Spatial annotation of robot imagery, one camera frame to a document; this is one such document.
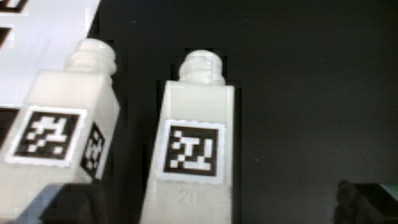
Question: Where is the white sheet with tags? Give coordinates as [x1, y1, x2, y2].
[0, 0, 101, 108]

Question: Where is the white table leg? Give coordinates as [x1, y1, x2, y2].
[0, 39, 119, 224]
[138, 50, 234, 224]

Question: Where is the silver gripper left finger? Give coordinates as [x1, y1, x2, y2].
[37, 182, 112, 224]

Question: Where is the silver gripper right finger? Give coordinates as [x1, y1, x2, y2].
[334, 180, 398, 224]

